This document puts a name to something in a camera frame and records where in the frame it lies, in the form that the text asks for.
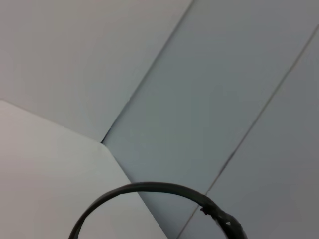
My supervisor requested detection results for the black round teapot with handle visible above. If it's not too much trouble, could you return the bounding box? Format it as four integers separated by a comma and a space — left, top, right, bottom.
68, 181, 249, 239

